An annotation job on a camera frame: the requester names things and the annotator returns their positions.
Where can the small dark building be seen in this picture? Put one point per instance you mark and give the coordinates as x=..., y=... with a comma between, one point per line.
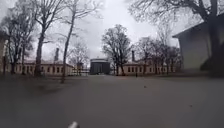
x=99, y=66

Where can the large bare tree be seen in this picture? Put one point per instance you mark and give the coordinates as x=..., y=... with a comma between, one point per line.
x=15, y=36
x=205, y=10
x=116, y=41
x=40, y=43

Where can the long low building with chimney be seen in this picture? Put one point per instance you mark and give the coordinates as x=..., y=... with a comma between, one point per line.
x=138, y=68
x=50, y=68

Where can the thin bare tree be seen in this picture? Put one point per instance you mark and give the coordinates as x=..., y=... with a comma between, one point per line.
x=67, y=43

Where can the row of bare trees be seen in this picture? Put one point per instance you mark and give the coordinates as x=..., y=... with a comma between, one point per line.
x=160, y=50

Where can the robot's own part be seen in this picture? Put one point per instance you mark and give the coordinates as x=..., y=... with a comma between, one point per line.
x=73, y=125

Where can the grey building with dark roof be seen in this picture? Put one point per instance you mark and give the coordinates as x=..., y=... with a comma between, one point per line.
x=195, y=48

